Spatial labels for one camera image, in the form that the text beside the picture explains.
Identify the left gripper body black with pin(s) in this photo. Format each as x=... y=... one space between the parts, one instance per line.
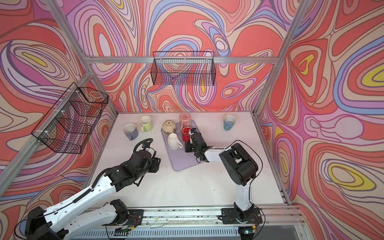
x=154 y=167

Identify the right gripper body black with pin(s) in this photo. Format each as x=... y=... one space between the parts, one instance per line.
x=190 y=147

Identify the red mug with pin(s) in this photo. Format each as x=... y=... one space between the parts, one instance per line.
x=186 y=135

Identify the white mug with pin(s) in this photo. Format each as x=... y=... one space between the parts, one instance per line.
x=174 y=142

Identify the blue floral mug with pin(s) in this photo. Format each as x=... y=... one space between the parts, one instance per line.
x=229 y=122

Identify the lavender mug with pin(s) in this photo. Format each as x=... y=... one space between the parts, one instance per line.
x=130 y=131

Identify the light green mug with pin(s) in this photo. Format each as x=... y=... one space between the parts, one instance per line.
x=146 y=123

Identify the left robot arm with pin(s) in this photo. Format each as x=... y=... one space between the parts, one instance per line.
x=70 y=217

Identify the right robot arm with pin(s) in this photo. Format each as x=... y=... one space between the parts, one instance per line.
x=240 y=166

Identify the pink patterned mug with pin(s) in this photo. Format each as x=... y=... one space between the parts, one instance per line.
x=185 y=120

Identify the lavender tray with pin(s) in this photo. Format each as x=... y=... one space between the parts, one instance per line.
x=180 y=160

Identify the beige ceramic teapot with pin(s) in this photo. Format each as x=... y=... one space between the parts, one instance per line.
x=169 y=127

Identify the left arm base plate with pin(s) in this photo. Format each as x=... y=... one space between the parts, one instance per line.
x=130 y=218

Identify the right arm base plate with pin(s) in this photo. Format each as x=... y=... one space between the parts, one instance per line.
x=236 y=216

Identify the black wire basket back wall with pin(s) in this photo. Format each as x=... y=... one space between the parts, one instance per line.
x=183 y=68

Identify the black wire basket wall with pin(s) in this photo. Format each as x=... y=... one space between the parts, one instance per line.
x=183 y=68
x=74 y=121

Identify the black wire basket left wall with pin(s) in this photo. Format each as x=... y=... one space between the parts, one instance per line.
x=74 y=121

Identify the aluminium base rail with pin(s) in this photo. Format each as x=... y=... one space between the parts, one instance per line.
x=279 y=223

